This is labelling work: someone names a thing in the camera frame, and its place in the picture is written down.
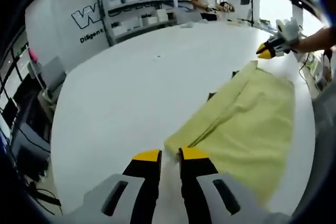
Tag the yellow green item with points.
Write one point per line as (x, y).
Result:
(313, 64)

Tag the person's dark clothing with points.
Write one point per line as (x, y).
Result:
(333, 37)

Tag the pink hanging item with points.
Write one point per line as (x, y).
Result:
(32, 54)

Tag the yellow blue grey garment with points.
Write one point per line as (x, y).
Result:
(249, 129)

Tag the office desk with equipment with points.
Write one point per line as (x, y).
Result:
(29, 129)

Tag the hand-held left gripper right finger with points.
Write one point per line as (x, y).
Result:
(197, 190)

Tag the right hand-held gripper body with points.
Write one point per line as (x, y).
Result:
(288, 28)

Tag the white crumpled object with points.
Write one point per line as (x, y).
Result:
(187, 25)

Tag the grey metal shelving rack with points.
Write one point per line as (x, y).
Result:
(107, 24)

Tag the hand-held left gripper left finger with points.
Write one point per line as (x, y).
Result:
(147, 190)

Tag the white floor stand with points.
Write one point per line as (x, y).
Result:
(34, 70)

